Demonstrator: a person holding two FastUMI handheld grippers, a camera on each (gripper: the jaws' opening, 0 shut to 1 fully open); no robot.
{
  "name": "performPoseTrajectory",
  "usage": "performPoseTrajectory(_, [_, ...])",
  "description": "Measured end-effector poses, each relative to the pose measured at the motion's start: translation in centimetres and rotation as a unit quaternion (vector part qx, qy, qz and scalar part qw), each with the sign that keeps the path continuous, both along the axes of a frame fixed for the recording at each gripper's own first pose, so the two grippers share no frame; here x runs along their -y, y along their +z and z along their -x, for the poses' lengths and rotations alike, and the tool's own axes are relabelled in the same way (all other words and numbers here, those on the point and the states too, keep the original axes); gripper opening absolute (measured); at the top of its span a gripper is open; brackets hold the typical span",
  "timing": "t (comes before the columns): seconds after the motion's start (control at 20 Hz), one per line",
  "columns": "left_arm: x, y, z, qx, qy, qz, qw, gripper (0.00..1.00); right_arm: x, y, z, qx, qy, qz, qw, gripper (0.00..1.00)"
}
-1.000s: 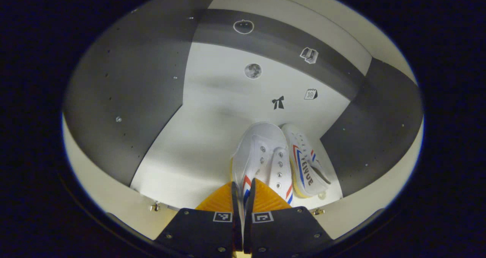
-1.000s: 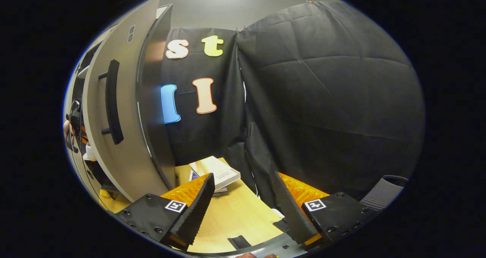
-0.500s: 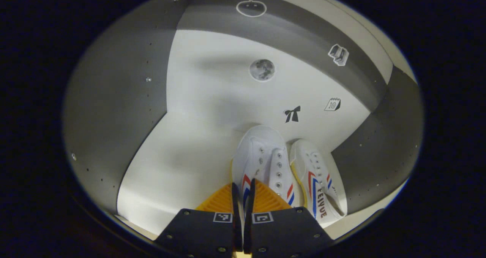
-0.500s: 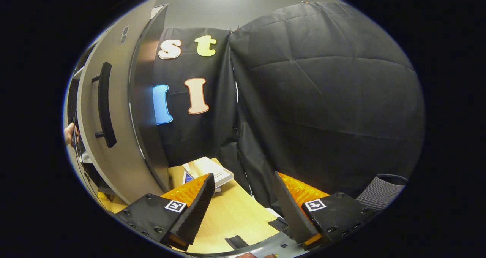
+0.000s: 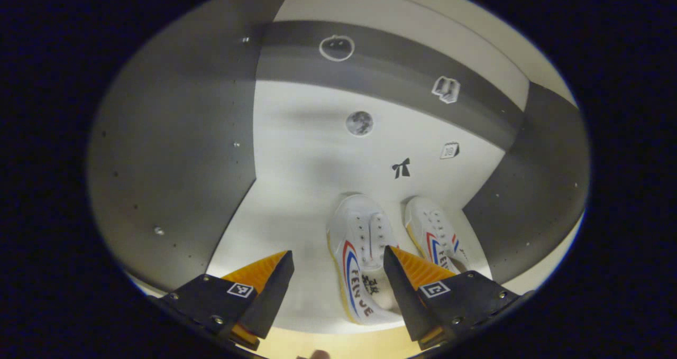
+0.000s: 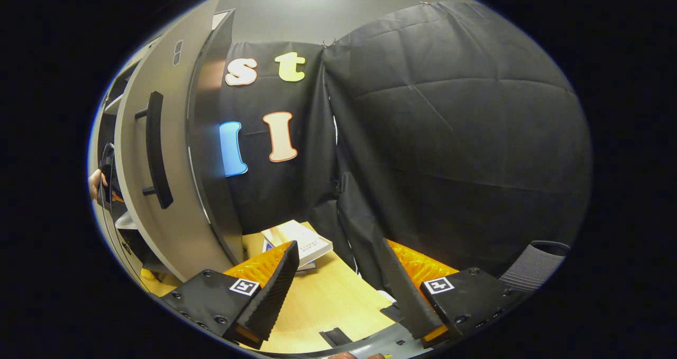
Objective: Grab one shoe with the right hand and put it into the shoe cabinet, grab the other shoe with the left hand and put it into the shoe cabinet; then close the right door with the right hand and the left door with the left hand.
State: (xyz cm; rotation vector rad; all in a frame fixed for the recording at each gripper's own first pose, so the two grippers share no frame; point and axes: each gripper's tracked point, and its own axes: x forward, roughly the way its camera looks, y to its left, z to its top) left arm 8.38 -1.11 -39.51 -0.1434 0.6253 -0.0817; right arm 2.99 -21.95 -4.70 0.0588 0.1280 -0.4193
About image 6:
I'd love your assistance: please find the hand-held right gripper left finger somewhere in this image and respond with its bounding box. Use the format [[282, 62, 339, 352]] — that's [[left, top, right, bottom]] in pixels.
[[159, 240, 299, 349]]

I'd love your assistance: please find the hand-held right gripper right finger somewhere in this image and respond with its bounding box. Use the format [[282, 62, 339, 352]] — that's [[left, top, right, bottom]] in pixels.
[[381, 237, 529, 349]]

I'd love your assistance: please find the grey cabinet door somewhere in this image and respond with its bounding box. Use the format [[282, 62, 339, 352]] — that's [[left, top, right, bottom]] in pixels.
[[114, 31, 236, 283]]

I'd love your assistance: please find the grey shoe cabinet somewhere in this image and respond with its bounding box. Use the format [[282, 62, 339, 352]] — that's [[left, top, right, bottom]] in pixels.
[[87, 7, 245, 296]]

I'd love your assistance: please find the black tape patch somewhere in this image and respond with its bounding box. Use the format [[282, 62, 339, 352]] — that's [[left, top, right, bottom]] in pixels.
[[380, 303, 406, 323], [319, 327, 353, 349]]

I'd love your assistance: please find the white book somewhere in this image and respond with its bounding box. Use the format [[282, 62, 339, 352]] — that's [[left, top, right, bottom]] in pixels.
[[262, 220, 334, 269]]

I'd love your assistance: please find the black backdrop cloth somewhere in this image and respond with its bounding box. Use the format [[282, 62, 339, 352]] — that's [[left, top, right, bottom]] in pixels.
[[219, 1, 593, 296]]

